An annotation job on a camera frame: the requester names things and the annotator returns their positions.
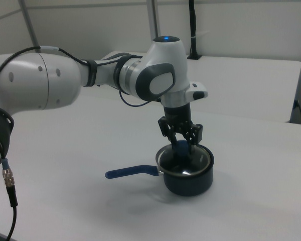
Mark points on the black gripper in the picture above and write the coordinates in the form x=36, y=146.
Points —
x=177, y=113

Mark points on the glass lid with blue knob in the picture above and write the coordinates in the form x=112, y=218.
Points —
x=190, y=165

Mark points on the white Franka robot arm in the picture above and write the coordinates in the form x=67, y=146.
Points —
x=52, y=80

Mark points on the dark blue saucepan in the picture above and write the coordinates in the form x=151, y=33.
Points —
x=190, y=186

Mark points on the black camera stand white band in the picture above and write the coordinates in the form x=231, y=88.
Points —
x=192, y=27

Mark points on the grey partition frame post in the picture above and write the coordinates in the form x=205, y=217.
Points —
x=153, y=20

